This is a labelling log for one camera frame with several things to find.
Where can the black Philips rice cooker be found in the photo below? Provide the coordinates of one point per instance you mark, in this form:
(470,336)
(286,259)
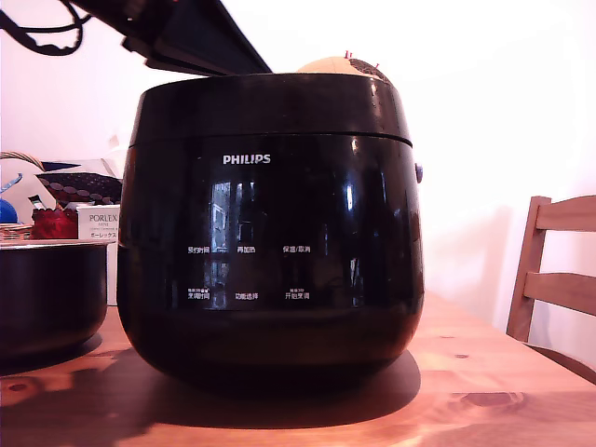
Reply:
(270,279)

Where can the tan round pincushion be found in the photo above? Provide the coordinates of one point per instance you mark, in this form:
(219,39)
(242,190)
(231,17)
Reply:
(326,65)

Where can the white paper bag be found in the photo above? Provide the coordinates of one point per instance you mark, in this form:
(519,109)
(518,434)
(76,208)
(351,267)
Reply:
(114,163)

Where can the dark dotted cloth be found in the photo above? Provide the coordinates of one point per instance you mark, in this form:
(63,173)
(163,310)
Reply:
(79,186)

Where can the white Porlex box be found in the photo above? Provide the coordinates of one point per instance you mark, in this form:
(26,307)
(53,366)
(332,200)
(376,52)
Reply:
(98,223)

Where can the red crinkled pouch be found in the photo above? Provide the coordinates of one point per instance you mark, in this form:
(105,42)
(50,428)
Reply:
(53,224)

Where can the blue ribbon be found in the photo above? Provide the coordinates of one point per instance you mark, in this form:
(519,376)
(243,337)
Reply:
(13,182)

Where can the blue ball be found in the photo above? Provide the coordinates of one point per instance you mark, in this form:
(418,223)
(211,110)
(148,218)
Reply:
(5,212)

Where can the wicker basket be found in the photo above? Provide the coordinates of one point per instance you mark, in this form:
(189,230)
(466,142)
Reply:
(18,232)

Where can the black inner cooking pot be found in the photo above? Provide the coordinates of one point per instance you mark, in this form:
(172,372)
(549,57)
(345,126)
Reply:
(46,298)

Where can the wooden slat-back chair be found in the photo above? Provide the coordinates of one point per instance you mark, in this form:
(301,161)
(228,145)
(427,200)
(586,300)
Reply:
(559,286)

